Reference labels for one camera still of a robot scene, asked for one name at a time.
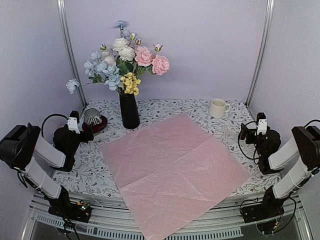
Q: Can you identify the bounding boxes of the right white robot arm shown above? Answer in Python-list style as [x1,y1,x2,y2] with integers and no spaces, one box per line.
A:
[237,118,320,218]

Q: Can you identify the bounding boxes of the striped black white cup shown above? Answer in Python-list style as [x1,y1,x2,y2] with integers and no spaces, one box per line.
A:
[83,108,102,126]

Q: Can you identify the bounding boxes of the cream ceramic mug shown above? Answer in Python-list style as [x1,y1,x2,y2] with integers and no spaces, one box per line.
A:
[208,98,231,119]

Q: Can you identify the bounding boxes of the white rose flower stem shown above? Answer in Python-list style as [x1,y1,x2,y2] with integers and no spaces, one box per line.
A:
[112,37,136,75]

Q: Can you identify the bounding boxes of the aluminium frame post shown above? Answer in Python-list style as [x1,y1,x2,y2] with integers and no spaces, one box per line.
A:
[56,0,88,111]
[245,0,275,108]

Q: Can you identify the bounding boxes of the aluminium front rail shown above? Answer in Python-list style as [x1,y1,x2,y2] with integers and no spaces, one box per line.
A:
[22,193,313,240]

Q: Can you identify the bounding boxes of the left aluminium frame post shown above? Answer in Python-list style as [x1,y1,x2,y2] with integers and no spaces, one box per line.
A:
[56,0,88,111]

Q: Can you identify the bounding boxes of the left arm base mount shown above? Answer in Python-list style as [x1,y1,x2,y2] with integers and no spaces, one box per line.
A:
[48,200,93,223]

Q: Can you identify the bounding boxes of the yellow small flower sprig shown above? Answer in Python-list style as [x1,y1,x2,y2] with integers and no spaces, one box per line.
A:
[120,72,141,96]

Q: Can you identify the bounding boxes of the blue hydrangea flower stem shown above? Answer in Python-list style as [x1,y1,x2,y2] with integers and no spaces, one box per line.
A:
[114,20,131,39]

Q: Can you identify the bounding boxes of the pink tissue wrapping paper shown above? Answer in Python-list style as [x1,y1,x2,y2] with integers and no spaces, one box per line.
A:
[101,114,250,240]

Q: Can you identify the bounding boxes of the pink carnation flower stem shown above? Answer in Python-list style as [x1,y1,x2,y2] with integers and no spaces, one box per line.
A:
[134,43,170,78]

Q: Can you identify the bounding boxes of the red round saucer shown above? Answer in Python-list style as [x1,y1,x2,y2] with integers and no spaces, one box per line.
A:
[82,115,108,134]

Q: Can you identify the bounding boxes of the pale pink rose stem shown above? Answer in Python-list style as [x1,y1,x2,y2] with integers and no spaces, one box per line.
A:
[100,44,117,66]

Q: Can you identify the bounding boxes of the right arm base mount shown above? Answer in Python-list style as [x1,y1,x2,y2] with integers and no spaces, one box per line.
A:
[239,203,285,235]

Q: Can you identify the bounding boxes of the tall black vase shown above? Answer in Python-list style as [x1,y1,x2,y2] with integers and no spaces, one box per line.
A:
[119,94,140,130]

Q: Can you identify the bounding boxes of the light blue rose stem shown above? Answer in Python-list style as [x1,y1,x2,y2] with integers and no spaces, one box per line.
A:
[65,50,125,95]

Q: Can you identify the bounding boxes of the double pink rose stem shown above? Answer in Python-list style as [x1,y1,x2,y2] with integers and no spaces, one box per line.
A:
[129,38,148,55]

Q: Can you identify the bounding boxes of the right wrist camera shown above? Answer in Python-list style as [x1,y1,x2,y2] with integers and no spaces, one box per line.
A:
[256,112,268,136]

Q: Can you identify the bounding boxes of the cream ribbon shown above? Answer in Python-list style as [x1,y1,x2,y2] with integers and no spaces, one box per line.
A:
[222,126,230,145]

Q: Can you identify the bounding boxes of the floral patterned table mat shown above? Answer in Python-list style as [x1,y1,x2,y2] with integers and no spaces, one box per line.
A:
[52,99,281,198]

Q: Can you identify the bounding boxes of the right aluminium frame post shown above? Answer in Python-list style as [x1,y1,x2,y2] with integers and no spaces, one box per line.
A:
[245,0,275,108]

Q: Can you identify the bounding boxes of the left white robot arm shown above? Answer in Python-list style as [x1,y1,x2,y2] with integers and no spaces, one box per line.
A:
[0,124,94,217]

